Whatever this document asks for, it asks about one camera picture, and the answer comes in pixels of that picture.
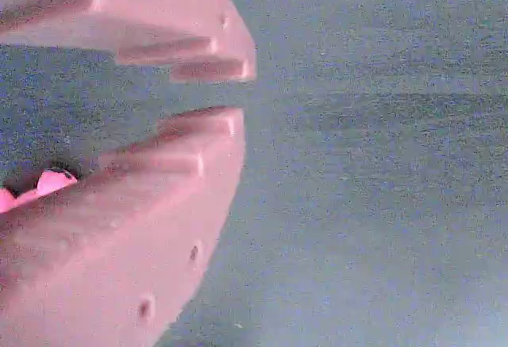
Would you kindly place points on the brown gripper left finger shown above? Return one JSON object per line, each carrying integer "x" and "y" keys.
{"x": 119, "y": 244}

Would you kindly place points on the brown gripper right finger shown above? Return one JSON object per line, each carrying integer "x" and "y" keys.
{"x": 139, "y": 1}

